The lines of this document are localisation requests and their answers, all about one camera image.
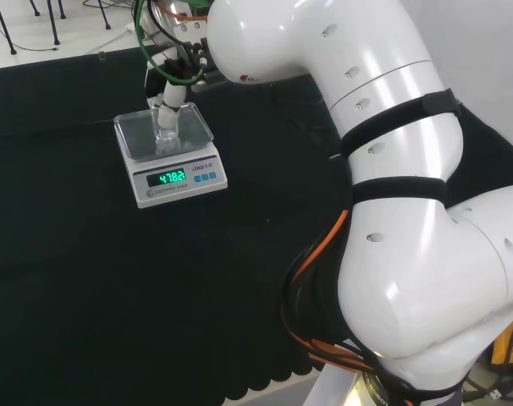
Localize black tripod leg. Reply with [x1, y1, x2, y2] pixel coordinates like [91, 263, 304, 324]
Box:
[98, 0, 113, 31]
[0, 0, 19, 55]
[46, 0, 68, 46]

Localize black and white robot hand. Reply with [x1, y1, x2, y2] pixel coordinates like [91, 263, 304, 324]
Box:
[144, 36, 224, 129]

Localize yellow stop button box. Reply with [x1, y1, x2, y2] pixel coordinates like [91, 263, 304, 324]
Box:
[488, 315, 513, 374]

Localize black bench cloth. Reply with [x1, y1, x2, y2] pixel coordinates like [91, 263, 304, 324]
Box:
[0, 46, 513, 406]

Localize orange cable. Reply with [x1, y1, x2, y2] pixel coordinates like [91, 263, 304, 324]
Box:
[281, 209, 393, 373]

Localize green cable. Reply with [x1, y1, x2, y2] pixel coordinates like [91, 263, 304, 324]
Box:
[135, 0, 205, 86]

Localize electronic balance with steel pan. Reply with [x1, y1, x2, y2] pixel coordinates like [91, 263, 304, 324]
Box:
[113, 101, 229, 210]

